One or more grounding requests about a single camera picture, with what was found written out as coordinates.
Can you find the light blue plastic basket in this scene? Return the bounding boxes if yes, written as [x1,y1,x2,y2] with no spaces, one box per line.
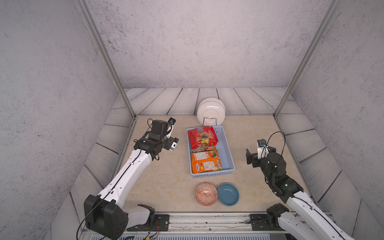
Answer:
[187,126,236,178]

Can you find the red candy bag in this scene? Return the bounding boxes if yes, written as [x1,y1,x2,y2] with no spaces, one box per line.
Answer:
[187,126,219,150]

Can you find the orange Fox's candy bag back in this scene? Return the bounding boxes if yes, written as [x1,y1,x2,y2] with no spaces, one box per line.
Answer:
[191,150,223,174]

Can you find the teal candy bag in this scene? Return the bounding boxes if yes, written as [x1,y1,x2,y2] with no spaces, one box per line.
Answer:
[190,146,216,153]

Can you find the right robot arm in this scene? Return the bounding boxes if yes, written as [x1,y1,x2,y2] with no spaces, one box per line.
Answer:
[246,147,352,240]

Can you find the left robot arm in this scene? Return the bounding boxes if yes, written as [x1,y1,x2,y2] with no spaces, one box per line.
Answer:
[81,118,179,240]

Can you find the blue bowl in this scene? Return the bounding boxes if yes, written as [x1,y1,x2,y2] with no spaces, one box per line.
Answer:
[218,183,240,207]

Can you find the white plates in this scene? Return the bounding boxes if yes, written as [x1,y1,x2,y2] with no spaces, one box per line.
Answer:
[197,97,226,126]

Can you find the orange patterned bowl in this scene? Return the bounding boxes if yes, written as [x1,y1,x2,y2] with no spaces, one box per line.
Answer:
[195,183,218,207]

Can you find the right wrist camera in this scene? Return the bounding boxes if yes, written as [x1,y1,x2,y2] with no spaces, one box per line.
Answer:
[257,139,269,160]

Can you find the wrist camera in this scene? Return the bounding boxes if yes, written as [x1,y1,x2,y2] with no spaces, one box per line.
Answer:
[257,139,269,160]
[166,118,176,138]

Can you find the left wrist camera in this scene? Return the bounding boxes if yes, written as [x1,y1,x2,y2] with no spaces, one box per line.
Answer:
[166,118,176,138]

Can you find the metal wire plate rack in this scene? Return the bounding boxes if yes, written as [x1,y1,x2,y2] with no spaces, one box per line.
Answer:
[202,117,217,127]

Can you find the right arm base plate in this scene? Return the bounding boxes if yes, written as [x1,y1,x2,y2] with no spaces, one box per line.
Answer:
[250,214,271,231]

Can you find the aluminium front rail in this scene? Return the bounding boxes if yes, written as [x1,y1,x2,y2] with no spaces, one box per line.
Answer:
[120,212,295,240]

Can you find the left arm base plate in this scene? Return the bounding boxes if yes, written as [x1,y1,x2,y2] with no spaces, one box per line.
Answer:
[127,214,170,232]

